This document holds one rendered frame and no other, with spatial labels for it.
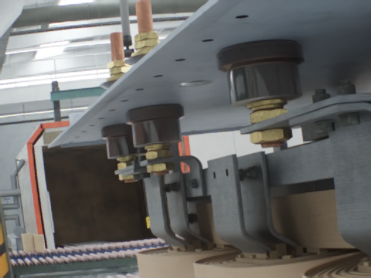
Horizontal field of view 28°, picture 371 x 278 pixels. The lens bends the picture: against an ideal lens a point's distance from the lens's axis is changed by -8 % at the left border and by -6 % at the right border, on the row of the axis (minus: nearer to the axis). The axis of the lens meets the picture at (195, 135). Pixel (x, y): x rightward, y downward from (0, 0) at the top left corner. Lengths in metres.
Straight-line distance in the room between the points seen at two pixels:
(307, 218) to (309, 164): 0.15
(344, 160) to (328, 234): 0.29
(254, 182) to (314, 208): 0.12
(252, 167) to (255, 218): 0.08
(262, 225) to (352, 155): 0.41
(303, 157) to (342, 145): 0.22
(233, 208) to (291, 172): 0.13
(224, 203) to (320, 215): 0.17
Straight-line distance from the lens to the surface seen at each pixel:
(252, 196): 1.23
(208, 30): 0.84
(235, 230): 1.18
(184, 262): 1.49
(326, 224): 1.11
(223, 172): 1.21
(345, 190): 0.84
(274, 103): 0.95
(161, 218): 1.60
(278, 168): 1.14
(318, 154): 1.01
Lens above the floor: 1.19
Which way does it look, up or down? 4 degrees up
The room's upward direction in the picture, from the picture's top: 7 degrees counter-clockwise
